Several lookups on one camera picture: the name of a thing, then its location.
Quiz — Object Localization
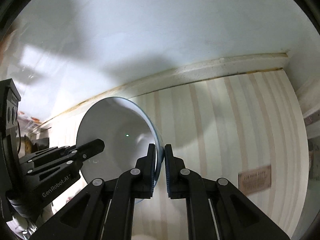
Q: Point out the striped tablecloth with cat print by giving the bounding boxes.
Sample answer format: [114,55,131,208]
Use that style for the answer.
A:
[37,70,309,240]

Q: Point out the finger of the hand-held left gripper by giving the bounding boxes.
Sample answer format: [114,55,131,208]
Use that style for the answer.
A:
[20,139,105,180]

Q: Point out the white bowl with blue rim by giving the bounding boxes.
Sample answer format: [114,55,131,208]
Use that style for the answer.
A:
[76,97,164,203]

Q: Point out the brown label patch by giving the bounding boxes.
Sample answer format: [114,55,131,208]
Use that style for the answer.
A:
[238,164,272,195]

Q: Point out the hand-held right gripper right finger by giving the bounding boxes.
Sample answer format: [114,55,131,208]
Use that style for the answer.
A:
[164,144,292,240]

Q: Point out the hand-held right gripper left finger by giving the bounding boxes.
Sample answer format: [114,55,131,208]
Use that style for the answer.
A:
[29,144,157,240]

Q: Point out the sliding glass door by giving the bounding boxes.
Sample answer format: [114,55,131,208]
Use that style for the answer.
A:
[296,79,320,230]

